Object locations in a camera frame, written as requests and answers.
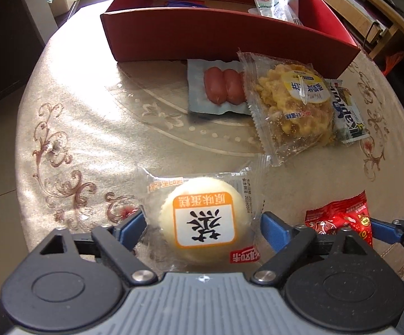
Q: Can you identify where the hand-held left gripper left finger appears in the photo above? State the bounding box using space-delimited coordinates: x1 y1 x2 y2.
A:
31 209 158 285

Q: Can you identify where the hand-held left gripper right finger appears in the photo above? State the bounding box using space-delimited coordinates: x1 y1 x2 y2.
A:
252 211 375 284

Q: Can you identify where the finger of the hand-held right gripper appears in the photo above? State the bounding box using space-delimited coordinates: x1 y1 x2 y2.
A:
369 212 404 290

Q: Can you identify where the red gummy packet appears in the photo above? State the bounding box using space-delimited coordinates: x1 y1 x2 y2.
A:
305 190 373 248

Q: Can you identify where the clear round cake packet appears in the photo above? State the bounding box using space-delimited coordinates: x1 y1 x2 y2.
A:
137 155 270 273

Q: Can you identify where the clear yellow crisp packet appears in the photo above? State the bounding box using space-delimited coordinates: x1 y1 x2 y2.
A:
237 52 338 167

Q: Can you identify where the white blue biscuit packet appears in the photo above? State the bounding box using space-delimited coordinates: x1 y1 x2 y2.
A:
326 80 370 147

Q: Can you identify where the silver sausage packet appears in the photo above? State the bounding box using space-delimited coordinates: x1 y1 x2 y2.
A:
187 59 255 116

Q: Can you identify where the red cardboard box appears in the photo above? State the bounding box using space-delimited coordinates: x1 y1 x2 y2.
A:
100 0 362 79

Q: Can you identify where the white green snack packet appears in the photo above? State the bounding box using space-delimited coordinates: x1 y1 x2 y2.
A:
250 0 305 27

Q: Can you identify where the purple wafer packet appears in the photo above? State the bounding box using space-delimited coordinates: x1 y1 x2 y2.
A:
165 1 211 8

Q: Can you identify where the orange red plastic bag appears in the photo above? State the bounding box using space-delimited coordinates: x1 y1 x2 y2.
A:
383 52 404 75

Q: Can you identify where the wooden television cabinet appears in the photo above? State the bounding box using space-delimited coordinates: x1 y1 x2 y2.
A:
282 0 404 63

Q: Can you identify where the small cardboard box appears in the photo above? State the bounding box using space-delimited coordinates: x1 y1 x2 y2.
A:
46 0 85 16

